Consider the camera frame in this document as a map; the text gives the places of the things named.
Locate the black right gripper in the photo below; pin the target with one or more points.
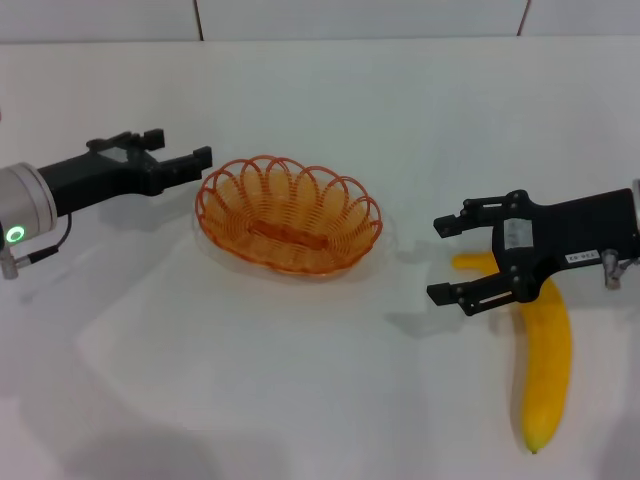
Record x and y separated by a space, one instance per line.
580 225

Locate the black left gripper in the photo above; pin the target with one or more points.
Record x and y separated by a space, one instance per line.
100 175

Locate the yellow banana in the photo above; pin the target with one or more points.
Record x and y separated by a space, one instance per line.
545 375

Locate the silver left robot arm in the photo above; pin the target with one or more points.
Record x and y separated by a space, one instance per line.
25 200

